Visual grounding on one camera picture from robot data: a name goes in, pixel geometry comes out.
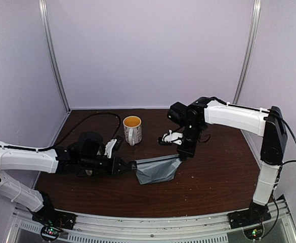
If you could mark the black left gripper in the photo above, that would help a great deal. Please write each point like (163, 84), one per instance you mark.
(115, 166)

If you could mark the plain white mug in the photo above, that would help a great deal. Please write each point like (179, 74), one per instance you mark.
(89, 172)

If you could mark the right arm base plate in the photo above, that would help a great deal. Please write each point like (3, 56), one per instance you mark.
(252, 223)

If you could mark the aluminium corner post right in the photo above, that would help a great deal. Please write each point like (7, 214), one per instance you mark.
(252, 35)

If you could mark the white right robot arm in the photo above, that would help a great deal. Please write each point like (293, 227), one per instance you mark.
(237, 150)

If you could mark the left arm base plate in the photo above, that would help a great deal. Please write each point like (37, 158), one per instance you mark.
(53, 223)

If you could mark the grey zippered pouch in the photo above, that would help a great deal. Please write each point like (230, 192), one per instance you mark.
(156, 170)

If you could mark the aluminium corner post left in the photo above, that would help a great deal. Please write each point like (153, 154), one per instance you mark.
(53, 59)

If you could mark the white floral mug yellow inside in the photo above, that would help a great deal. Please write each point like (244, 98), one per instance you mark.
(132, 126)

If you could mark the aluminium corner post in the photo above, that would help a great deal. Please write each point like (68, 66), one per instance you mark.
(53, 59)
(252, 35)

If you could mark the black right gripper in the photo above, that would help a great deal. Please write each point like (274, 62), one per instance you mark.
(185, 152)

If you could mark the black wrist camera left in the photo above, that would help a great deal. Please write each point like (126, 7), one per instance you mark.
(112, 146)

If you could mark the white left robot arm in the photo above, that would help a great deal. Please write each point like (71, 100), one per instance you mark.
(52, 160)

